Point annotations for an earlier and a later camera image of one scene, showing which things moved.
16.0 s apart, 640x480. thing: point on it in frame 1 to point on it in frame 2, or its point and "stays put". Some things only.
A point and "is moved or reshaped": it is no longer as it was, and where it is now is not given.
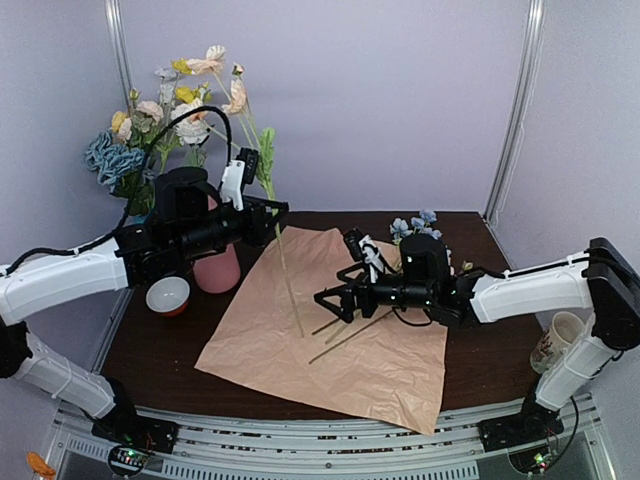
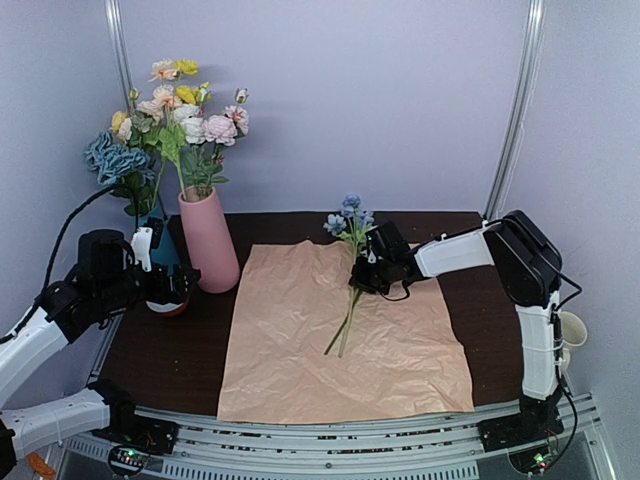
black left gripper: x=258 y=226 to x=177 y=293
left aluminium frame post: x=118 y=38 stays put
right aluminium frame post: x=529 y=66 stays put
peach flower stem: x=209 y=60 to x=167 y=96
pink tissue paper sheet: x=382 y=362 is moved or reshaped
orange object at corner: x=39 y=466 stays put
